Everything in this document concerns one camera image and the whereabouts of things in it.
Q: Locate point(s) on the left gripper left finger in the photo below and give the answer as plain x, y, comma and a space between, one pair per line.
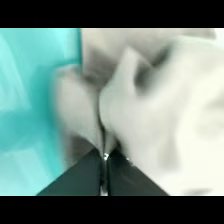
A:
80, 178

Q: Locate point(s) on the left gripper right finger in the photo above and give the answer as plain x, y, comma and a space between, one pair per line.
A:
131, 180

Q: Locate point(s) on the white shirt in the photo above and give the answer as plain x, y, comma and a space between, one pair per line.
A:
156, 110

